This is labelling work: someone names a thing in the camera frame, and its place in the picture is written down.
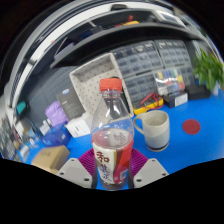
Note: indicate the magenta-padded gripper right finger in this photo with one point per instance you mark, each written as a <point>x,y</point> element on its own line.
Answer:
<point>151,171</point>

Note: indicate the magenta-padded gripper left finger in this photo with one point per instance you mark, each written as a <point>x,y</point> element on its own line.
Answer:
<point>73,171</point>

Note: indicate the clear red-capped drink bottle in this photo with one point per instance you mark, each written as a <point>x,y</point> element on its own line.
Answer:
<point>111,133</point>

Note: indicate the brown cardboard box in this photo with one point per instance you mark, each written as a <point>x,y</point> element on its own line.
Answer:
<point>50,156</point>

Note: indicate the blue carton box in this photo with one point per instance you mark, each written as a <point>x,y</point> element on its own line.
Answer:
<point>56,135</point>

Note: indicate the beige and grey ceramic mug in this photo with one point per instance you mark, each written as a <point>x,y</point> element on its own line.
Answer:
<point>156,130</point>

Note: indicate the white carton box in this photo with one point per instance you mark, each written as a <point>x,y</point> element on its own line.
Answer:
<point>78,126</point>

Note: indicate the small white carton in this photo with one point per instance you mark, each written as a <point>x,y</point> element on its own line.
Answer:
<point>45,128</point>

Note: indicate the flat round red coaster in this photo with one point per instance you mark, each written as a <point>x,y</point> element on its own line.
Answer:
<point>191,126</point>

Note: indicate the purple plastic bag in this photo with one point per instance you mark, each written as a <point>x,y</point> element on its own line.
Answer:
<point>56,113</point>

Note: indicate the yellow multimeter with leads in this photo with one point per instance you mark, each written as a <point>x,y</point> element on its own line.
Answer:
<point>146,108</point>

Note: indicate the dark grey upright box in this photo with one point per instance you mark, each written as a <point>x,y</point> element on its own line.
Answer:
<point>70,103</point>

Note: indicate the small white-labelled dark box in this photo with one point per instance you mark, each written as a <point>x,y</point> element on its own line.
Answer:
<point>176,100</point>

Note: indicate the black rounded case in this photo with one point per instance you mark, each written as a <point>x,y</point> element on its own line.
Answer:
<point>125,98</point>

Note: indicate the grey small-parts drawer cabinet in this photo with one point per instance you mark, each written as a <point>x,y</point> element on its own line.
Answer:
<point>186,75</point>
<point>136,58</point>
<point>173,51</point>
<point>140,88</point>

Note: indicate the clear compartment box, coloured parts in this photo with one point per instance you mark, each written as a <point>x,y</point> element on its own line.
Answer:
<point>168,81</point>

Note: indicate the flat black box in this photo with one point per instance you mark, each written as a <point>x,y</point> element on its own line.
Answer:
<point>198,91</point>

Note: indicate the white perforated tray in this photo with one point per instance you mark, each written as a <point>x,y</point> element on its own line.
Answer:
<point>90,76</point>

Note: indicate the green potted plant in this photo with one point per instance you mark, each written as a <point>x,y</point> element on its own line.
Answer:
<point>208,70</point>

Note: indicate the dark overhead shelf unit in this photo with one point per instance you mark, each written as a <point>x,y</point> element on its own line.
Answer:
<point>110,38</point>

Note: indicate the teal wall-mounted box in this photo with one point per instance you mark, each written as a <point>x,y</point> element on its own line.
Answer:
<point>21,108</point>

